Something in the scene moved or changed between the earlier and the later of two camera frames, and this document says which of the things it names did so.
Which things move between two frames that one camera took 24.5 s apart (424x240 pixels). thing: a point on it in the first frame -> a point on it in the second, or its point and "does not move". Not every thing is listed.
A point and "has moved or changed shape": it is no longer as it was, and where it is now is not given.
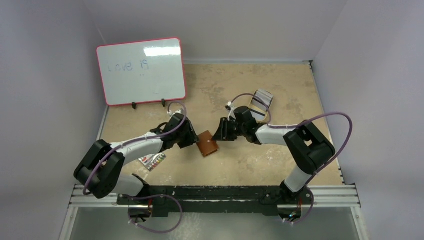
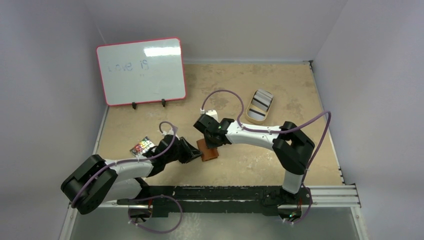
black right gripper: x=224 y=128 -> x=212 y=139
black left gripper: x=191 y=138 -> x=189 y=157
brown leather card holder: x=206 y=144 has moved or changed shape
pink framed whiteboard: x=142 y=71 does not move
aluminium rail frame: x=168 y=200 does not move
